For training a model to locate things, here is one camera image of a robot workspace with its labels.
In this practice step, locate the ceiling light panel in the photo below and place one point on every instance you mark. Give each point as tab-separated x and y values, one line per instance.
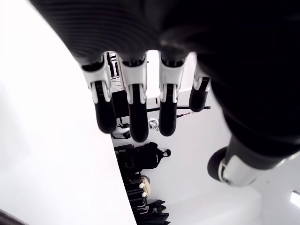
295	197

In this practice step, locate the round dark brown tray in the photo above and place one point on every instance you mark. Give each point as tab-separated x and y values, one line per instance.
7	220

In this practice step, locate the black cabinet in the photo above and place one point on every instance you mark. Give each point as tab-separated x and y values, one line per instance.
120	103

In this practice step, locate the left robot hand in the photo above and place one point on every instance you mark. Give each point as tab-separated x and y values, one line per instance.
211	35

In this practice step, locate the black equipment rack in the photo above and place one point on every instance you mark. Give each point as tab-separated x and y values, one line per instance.
132	194

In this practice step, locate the cream plush toy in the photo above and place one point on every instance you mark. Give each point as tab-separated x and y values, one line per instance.
146	184

